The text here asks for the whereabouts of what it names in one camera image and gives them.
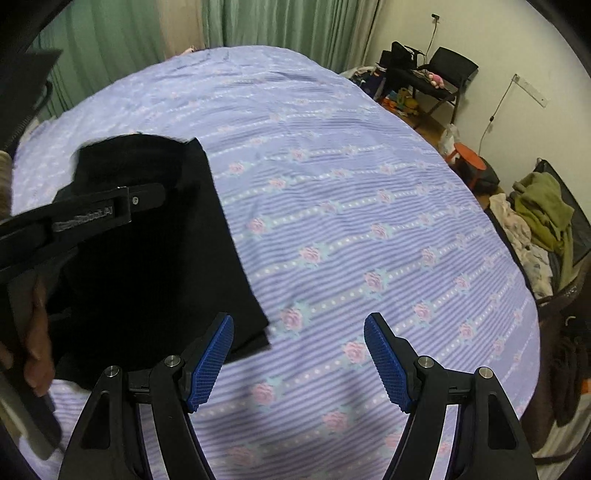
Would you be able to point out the green curtain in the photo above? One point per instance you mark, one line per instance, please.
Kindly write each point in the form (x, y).
(103, 41)

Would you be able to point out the black folding chair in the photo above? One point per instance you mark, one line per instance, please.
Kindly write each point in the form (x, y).
(445, 78)

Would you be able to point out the person's left hand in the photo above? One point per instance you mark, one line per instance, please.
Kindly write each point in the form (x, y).
(38, 370)

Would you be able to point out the lilac floral bed sheet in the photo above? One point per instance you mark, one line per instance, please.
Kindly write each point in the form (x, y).
(338, 210)

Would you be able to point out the black pants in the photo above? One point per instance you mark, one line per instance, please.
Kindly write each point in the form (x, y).
(140, 292)

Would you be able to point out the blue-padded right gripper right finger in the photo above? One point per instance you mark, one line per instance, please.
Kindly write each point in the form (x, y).
(394, 359)

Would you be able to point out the red stool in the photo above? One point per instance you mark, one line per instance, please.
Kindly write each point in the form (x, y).
(466, 163)

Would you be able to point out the pile of clothes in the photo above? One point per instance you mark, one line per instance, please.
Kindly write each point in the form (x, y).
(538, 224)

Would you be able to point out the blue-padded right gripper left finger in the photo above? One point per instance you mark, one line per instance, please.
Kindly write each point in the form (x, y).
(203, 359)

